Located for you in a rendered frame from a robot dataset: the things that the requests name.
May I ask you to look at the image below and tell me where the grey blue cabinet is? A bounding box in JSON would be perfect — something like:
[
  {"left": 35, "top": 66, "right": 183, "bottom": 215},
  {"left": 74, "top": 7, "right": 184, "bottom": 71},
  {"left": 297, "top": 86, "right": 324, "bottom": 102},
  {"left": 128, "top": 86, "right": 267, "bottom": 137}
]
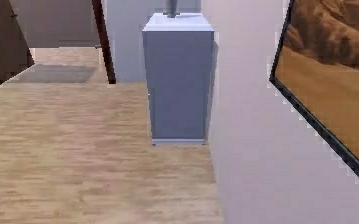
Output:
[{"left": 141, "top": 12, "right": 216, "bottom": 147}]

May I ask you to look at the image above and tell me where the grey lamp base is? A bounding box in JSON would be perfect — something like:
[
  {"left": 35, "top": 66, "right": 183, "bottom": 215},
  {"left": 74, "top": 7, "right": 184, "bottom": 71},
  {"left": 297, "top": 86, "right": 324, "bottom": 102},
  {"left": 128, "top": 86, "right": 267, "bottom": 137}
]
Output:
[{"left": 166, "top": 0, "right": 181, "bottom": 19}]

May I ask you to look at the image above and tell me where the black framed desert picture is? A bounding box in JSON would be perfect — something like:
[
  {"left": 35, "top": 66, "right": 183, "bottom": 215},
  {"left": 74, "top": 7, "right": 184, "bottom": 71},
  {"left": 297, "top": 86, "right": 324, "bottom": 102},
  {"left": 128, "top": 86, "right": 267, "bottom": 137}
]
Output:
[{"left": 268, "top": 0, "right": 359, "bottom": 191}]

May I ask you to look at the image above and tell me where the dark brown room door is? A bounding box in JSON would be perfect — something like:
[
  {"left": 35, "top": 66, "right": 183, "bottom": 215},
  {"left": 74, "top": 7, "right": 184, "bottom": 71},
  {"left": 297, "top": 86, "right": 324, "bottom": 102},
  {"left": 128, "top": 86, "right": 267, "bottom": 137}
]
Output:
[{"left": 0, "top": 0, "right": 36, "bottom": 86}]

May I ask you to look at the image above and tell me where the dark brown door frame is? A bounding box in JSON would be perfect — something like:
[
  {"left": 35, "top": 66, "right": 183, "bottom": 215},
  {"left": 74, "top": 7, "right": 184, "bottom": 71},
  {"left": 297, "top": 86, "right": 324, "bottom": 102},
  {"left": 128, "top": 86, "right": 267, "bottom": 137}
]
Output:
[{"left": 91, "top": 0, "right": 117, "bottom": 85}]

